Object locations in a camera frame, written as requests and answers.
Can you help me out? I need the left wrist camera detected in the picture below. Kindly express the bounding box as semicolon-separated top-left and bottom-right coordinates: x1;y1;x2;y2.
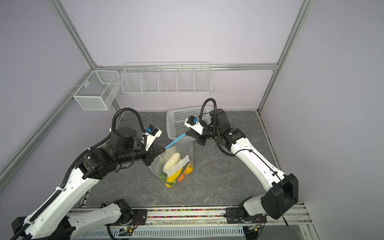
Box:
107;125;163;152

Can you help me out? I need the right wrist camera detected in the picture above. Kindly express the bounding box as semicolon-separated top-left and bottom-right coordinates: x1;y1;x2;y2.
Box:
183;108;232;136

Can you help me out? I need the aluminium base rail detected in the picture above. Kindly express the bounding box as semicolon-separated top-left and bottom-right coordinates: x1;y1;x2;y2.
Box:
132;205;314;228

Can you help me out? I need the white perforated plastic basket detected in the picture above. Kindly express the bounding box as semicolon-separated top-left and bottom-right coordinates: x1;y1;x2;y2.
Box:
166;105;213;141

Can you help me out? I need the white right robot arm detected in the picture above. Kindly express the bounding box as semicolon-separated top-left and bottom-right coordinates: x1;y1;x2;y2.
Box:
186;128;299;220

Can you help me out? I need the long white wire shelf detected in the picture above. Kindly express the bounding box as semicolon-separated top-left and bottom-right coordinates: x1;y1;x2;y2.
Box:
121;62;212;95

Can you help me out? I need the clear zip top bag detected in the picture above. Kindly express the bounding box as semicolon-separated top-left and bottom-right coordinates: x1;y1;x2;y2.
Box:
150;134;194;188

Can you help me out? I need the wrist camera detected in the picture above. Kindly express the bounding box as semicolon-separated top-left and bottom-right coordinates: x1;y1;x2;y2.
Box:
107;125;163;152
183;108;232;136

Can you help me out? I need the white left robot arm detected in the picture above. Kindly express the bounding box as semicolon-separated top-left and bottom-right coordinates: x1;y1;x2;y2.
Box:
12;145;166;240

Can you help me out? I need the yellow lemon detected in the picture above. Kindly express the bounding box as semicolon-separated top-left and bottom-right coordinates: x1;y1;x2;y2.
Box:
184;164;193;175

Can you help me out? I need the small white mesh basket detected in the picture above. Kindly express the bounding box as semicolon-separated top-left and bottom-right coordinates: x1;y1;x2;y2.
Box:
74;70;122;111

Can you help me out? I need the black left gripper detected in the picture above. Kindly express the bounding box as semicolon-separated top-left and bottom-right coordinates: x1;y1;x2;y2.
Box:
117;138;166;167

